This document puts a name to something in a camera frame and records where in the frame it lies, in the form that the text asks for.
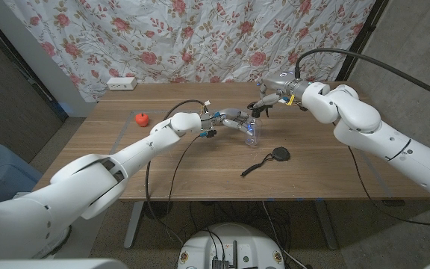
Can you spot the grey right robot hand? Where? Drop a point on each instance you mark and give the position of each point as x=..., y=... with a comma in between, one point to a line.
x=284, y=84

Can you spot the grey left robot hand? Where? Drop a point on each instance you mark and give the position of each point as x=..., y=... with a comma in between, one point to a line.
x=230, y=113

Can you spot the black trigger sprayer head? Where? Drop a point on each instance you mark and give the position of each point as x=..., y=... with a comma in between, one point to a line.
x=257, y=111

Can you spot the clear plastic spray bottle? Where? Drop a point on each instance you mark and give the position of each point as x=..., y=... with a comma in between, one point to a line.
x=253, y=138

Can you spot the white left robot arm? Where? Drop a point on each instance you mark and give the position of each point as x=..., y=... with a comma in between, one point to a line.
x=88, y=187

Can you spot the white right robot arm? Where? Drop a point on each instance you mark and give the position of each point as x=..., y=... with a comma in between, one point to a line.
x=379, y=134

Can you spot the floral print backdrop cloth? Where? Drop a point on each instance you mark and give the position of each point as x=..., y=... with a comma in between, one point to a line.
x=200, y=37

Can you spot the small red tomato toy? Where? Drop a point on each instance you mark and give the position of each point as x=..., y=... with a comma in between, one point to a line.
x=142, y=119

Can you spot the black backdrop stand pole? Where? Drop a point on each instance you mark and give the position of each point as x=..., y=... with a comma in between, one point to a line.
x=360, y=33

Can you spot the white power strip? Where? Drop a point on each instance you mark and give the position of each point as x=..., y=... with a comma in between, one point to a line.
x=121, y=83

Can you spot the black round floor disc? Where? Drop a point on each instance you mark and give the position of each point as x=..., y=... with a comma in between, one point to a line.
x=159, y=210

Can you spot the white robot torso base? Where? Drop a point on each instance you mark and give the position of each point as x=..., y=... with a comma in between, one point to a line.
x=230, y=243

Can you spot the grey metal table leg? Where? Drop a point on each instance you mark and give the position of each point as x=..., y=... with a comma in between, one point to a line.
x=133, y=228
x=327, y=228

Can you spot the white robot chest shell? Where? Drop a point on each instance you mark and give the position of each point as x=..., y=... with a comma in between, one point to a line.
x=50, y=264

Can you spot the white wall pillar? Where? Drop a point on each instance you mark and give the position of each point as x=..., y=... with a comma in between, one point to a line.
x=50, y=74

